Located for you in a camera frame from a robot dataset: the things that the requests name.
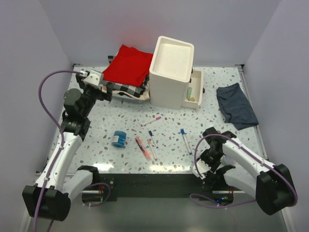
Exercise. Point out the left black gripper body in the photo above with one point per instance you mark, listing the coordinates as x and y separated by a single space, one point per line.
91 95

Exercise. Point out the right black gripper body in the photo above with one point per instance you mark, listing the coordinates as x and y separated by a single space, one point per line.
212 158

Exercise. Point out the small clear plastic cup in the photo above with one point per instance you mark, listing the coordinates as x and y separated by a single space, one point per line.
229 161

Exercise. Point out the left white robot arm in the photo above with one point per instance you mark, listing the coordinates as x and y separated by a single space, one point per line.
51 195

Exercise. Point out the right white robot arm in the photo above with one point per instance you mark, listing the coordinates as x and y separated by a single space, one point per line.
269 184

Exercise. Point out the blue cap white marker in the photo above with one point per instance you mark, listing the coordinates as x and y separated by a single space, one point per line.
189 150

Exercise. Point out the black white checkered cloth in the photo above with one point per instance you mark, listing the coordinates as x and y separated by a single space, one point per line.
128 89

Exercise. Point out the red folded t-shirt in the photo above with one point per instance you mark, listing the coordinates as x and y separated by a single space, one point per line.
129 67

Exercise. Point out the blue tape dispenser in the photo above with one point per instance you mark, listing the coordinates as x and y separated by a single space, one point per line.
119 139

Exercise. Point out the beige folded cloth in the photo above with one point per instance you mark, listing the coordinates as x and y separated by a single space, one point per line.
132 96

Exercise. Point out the dark blue cloth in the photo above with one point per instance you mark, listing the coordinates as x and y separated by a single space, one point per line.
235 107

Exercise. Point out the red orange marker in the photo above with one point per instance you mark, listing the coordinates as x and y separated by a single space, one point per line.
142 148

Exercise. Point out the brown cap white marker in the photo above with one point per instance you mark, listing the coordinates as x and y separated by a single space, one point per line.
152 149

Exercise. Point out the pink cap marker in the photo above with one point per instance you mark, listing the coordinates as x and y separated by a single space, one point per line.
151 121

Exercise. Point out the small blue pen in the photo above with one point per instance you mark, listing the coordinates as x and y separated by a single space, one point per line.
153 138

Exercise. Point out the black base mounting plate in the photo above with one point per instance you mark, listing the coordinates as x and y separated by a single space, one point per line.
155 186

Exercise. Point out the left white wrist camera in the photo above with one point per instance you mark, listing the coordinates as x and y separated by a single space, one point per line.
94 79

